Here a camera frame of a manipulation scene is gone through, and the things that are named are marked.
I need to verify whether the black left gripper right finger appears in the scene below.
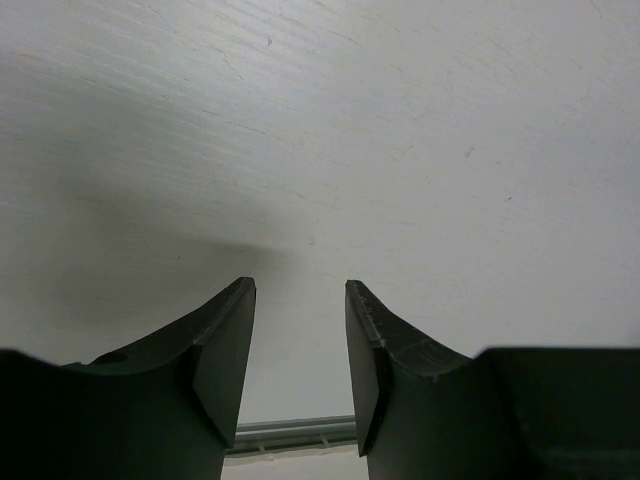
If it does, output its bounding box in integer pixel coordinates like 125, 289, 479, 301
345, 280, 639, 479

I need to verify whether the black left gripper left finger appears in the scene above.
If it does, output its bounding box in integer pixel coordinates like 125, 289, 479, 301
1, 277, 256, 479

